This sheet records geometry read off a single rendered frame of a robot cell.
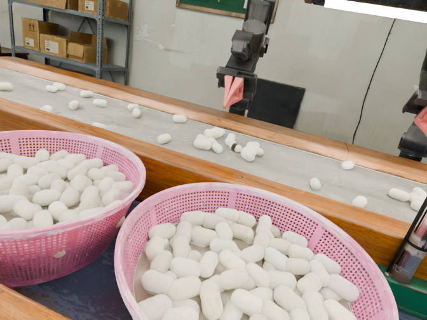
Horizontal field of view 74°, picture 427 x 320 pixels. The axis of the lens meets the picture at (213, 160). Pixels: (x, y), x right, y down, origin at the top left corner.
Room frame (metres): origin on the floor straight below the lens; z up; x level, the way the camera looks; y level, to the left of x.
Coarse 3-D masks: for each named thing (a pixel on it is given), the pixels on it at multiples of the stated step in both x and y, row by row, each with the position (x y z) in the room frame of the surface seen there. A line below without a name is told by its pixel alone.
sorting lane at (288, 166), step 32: (0, 96) 0.64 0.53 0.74; (32, 96) 0.70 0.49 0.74; (64, 96) 0.76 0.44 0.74; (96, 96) 0.83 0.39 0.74; (128, 128) 0.60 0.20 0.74; (160, 128) 0.65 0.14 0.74; (192, 128) 0.70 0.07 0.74; (224, 160) 0.53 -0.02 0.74; (256, 160) 0.56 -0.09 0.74; (288, 160) 0.61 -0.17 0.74; (320, 160) 0.65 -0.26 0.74; (320, 192) 0.46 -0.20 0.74; (352, 192) 0.49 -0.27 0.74; (384, 192) 0.53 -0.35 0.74
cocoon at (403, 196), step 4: (392, 192) 0.50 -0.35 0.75; (396, 192) 0.50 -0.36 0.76; (400, 192) 0.50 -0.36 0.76; (404, 192) 0.50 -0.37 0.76; (392, 196) 0.50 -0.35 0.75; (396, 196) 0.50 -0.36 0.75; (400, 196) 0.50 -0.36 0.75; (404, 196) 0.49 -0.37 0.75; (408, 196) 0.49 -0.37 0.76; (400, 200) 0.50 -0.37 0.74; (404, 200) 0.49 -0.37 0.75
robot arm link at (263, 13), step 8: (248, 0) 1.05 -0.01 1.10; (256, 0) 1.04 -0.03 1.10; (272, 0) 1.04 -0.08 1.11; (248, 8) 1.06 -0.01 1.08; (256, 8) 0.98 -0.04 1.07; (264, 8) 1.00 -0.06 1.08; (272, 8) 1.05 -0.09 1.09; (248, 16) 1.05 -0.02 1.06; (256, 16) 0.94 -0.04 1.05; (264, 16) 0.96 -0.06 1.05
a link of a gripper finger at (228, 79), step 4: (228, 76) 0.71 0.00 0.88; (232, 76) 0.71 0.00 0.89; (228, 80) 0.71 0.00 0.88; (232, 80) 0.71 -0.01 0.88; (228, 84) 0.70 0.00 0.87; (232, 84) 0.72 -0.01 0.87; (228, 88) 0.69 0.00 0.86; (244, 88) 0.74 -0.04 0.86; (248, 88) 0.74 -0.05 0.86; (252, 88) 0.74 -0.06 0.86; (228, 92) 0.69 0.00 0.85; (244, 92) 0.74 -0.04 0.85; (248, 92) 0.73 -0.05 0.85; (252, 92) 0.73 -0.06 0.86; (224, 96) 0.69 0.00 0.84; (244, 96) 0.74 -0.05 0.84; (248, 96) 0.74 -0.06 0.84; (252, 96) 0.74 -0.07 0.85; (224, 100) 0.68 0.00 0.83; (224, 104) 0.67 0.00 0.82
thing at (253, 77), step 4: (228, 68) 0.74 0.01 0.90; (240, 72) 0.73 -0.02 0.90; (244, 72) 0.72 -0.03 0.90; (248, 72) 0.72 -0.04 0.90; (244, 76) 0.72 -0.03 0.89; (248, 76) 0.72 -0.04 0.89; (252, 76) 0.72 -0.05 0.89; (256, 76) 0.72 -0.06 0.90; (220, 80) 0.76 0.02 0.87; (224, 80) 0.76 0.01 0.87; (244, 80) 0.74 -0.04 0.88; (248, 80) 0.72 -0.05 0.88; (252, 80) 0.72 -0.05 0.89; (256, 80) 0.72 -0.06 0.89; (220, 84) 0.76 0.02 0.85; (224, 84) 0.76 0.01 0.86; (244, 84) 0.75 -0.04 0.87; (248, 84) 0.74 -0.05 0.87; (252, 84) 0.74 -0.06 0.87; (256, 84) 0.74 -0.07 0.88
